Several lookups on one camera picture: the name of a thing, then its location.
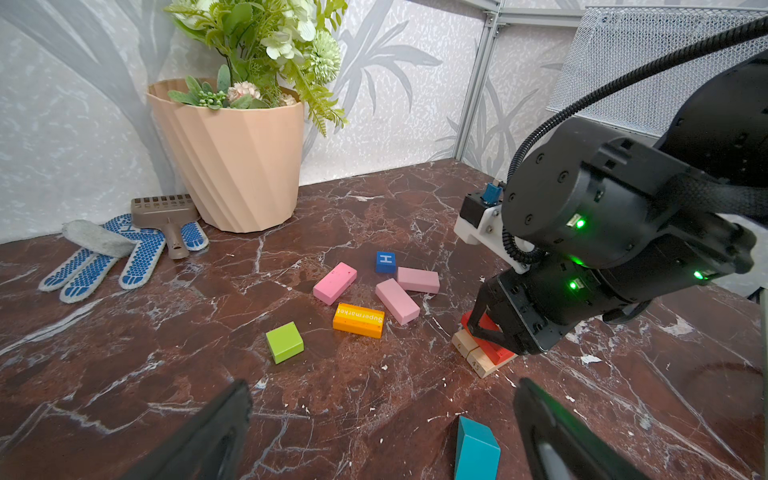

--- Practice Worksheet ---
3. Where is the red rectangular block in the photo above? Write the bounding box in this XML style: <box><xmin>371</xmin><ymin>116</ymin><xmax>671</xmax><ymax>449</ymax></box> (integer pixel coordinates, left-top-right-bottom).
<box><xmin>472</xmin><ymin>314</ymin><xmax>516</xmax><ymax>365</ymax></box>

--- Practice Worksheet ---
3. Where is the orange rectangular block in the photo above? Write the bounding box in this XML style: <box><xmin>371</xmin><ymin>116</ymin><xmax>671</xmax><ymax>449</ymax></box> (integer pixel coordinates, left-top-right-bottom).
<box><xmin>333</xmin><ymin>303</ymin><xmax>385</xmax><ymax>339</ymax></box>

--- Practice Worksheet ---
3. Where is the brown plastic scraper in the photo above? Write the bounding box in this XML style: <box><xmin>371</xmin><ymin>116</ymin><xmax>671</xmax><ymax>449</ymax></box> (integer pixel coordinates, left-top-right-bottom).
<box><xmin>130</xmin><ymin>194</ymin><xmax>200</xmax><ymax>260</ymax></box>

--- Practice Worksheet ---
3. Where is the teal wedge block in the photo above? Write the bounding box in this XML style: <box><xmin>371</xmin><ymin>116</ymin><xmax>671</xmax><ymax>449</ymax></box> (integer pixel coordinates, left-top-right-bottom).
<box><xmin>454</xmin><ymin>416</ymin><xmax>501</xmax><ymax>480</ymax></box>

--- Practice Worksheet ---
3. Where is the white wire basket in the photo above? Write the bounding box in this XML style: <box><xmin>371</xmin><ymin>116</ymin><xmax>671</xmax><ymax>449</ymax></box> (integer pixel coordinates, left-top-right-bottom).
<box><xmin>547</xmin><ymin>5</ymin><xmax>768</xmax><ymax>138</ymax></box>

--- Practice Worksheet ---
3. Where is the blue letter cube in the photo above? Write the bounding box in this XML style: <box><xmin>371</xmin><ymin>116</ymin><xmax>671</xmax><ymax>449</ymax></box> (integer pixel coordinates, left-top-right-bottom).
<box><xmin>375</xmin><ymin>251</ymin><xmax>397</xmax><ymax>274</ymax></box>

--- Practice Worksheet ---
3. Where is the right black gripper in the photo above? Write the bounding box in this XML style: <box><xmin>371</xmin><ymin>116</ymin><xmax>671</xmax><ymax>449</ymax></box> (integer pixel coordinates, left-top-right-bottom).
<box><xmin>466</xmin><ymin>255</ymin><xmax>651</xmax><ymax>355</ymax></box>

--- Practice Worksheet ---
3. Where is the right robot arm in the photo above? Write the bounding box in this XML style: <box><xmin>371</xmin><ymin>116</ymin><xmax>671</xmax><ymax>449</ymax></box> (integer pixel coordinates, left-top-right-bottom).
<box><xmin>456</xmin><ymin>53</ymin><xmax>767</xmax><ymax>355</ymax></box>

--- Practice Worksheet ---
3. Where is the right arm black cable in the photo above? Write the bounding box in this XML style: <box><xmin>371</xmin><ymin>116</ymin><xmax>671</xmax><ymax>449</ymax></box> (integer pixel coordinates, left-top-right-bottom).
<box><xmin>501</xmin><ymin>16</ymin><xmax>768</xmax><ymax>266</ymax></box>

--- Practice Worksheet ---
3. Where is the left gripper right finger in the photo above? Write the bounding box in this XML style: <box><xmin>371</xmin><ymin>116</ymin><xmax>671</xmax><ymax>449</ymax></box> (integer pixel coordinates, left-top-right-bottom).
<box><xmin>514</xmin><ymin>378</ymin><xmax>646</xmax><ymax>479</ymax></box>

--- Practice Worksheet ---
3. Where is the beige flower pot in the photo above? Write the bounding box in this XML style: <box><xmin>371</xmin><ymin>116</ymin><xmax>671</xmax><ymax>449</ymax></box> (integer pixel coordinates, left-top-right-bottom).
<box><xmin>147</xmin><ymin>79</ymin><xmax>305</xmax><ymax>233</ymax></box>

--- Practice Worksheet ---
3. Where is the natural wood block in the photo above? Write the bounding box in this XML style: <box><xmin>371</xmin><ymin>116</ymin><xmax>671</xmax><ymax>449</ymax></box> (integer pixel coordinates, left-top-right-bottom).
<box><xmin>466</xmin><ymin>347</ymin><xmax>517</xmax><ymax>379</ymax></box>
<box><xmin>452</xmin><ymin>329</ymin><xmax>479</xmax><ymax>359</ymax></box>

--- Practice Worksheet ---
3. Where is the blue dotted work glove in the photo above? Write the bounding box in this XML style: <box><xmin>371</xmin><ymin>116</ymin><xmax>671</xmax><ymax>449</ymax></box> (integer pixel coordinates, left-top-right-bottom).
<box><xmin>38</xmin><ymin>214</ymin><xmax>209</xmax><ymax>304</ymax></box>

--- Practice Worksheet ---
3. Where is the pink block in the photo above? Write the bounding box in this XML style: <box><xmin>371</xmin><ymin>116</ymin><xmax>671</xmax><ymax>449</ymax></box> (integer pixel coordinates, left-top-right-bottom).
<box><xmin>313</xmin><ymin>262</ymin><xmax>357</xmax><ymax>305</ymax></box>
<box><xmin>396</xmin><ymin>267</ymin><xmax>440</xmax><ymax>294</ymax></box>
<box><xmin>375</xmin><ymin>279</ymin><xmax>420</xmax><ymax>325</ymax></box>

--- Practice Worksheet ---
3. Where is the green artificial plant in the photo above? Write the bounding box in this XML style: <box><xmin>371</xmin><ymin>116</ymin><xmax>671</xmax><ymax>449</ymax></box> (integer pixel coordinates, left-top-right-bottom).
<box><xmin>164</xmin><ymin>0</ymin><xmax>348</xmax><ymax>133</ymax></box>

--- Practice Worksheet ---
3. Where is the green cube block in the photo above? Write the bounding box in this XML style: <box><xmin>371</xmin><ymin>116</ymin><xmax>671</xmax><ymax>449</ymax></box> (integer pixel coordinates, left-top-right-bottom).
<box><xmin>266</xmin><ymin>322</ymin><xmax>304</xmax><ymax>364</ymax></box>

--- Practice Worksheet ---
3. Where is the aluminium cage frame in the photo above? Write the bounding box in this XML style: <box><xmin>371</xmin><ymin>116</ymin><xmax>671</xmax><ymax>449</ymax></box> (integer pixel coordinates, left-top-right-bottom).
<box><xmin>407</xmin><ymin>0</ymin><xmax>768</xmax><ymax>162</ymax></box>

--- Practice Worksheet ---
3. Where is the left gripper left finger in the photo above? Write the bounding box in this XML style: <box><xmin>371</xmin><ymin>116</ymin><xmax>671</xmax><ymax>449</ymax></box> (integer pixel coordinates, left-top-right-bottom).
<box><xmin>122</xmin><ymin>380</ymin><xmax>252</xmax><ymax>479</ymax></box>

